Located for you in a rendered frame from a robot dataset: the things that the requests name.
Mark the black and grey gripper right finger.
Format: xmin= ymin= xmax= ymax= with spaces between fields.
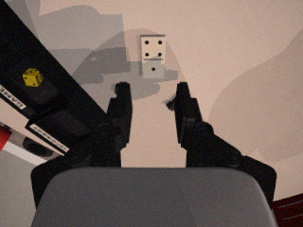
xmin=174 ymin=81 xmax=276 ymax=210

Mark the yellow die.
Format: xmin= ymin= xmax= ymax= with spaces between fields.
xmin=23 ymin=68 xmax=43 ymax=87

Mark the black three-compartment bin rack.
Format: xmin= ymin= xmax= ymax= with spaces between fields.
xmin=0 ymin=0 xmax=106 ymax=154

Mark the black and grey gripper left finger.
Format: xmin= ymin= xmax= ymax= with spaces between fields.
xmin=30 ymin=82 xmax=133 ymax=210

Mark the dark grey bolt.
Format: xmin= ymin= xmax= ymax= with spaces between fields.
xmin=166 ymin=99 xmax=175 ymax=111

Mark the white domino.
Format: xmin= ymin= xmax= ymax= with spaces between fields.
xmin=141 ymin=34 xmax=166 ymax=79

